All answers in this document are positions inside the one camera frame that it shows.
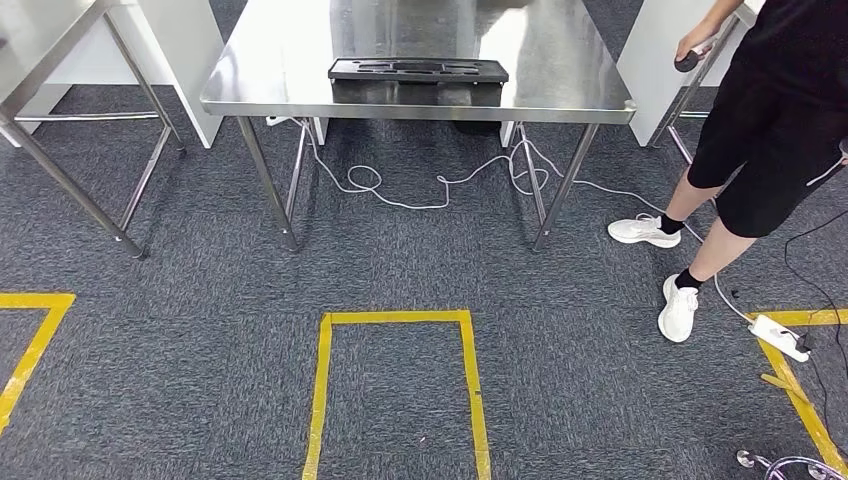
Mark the black bag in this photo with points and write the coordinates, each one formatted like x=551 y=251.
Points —
x=477 y=127

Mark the black handheld device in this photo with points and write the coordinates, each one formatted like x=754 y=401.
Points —
x=687 y=63

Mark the yellow floor tape square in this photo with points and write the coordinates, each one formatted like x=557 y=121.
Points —
x=795 y=397
x=321 y=397

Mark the white panel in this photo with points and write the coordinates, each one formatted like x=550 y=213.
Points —
x=652 y=79

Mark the stainless steel workbench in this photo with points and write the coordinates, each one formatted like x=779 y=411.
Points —
x=278 y=66

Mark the white desk steel legs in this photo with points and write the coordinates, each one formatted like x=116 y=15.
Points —
x=40 y=53

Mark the white power strip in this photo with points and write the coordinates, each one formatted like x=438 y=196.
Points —
x=278 y=120
x=782 y=338

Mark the black plastic car trim part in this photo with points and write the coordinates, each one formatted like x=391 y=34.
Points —
x=417 y=71

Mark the person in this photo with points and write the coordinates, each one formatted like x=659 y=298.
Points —
x=782 y=99

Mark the black stool chrome base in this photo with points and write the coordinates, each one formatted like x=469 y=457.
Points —
x=795 y=464

